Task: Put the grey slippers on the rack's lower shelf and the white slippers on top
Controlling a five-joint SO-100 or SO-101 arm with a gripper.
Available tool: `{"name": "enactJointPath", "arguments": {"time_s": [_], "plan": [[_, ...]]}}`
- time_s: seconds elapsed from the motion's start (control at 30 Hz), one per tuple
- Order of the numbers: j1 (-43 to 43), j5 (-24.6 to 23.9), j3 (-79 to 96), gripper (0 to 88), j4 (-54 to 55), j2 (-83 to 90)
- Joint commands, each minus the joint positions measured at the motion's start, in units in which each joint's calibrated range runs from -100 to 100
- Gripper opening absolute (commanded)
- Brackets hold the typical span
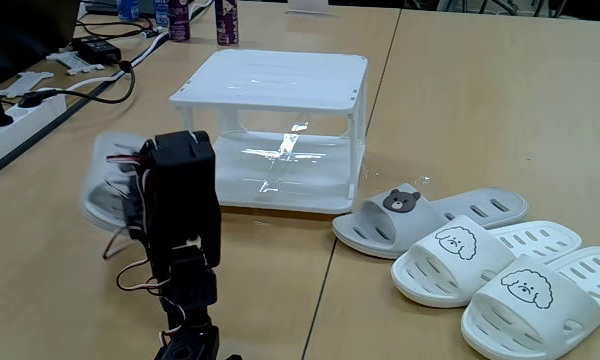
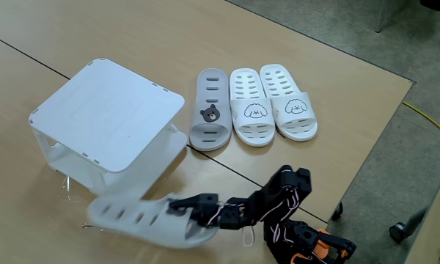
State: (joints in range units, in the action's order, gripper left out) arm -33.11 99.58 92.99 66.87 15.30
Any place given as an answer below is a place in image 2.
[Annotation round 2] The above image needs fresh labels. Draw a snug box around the grey bear slipper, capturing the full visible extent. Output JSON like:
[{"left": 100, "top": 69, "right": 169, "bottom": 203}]
[
  {"left": 87, "top": 192, "right": 221, "bottom": 250},
  {"left": 188, "top": 67, "right": 233, "bottom": 152}
]

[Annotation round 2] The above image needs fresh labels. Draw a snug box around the white dog slipper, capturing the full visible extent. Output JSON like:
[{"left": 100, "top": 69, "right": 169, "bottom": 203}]
[
  {"left": 229, "top": 67, "right": 276, "bottom": 147},
  {"left": 260, "top": 63, "right": 318, "bottom": 142}
]

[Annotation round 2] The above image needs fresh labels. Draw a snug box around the white plastic two-tier shoe rack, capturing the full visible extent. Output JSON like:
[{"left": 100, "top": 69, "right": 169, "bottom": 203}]
[{"left": 28, "top": 57, "right": 188, "bottom": 197}]

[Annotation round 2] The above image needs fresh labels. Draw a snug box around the black table caster wheel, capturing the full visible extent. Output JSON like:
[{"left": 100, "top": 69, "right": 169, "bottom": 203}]
[{"left": 331, "top": 202, "right": 344, "bottom": 221}]

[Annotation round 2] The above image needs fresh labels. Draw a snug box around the clear tape scrap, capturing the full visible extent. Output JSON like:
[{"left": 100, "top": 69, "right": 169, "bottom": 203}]
[{"left": 60, "top": 175, "right": 73, "bottom": 201}]

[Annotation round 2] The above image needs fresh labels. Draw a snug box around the grey chair base leg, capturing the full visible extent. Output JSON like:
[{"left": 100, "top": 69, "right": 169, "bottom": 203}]
[{"left": 403, "top": 207, "right": 430, "bottom": 235}]

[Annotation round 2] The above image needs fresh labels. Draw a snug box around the metal chair leg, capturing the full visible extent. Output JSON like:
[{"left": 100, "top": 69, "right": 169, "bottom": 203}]
[{"left": 374, "top": 0, "right": 389, "bottom": 34}]

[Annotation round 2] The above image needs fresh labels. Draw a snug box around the dark chair seat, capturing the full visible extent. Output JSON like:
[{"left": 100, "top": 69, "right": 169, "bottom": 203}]
[{"left": 420, "top": 0, "right": 440, "bottom": 16}]

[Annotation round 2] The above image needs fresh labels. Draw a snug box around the yellow cable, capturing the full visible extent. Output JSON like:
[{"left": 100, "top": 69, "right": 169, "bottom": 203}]
[{"left": 402, "top": 101, "right": 440, "bottom": 144}]

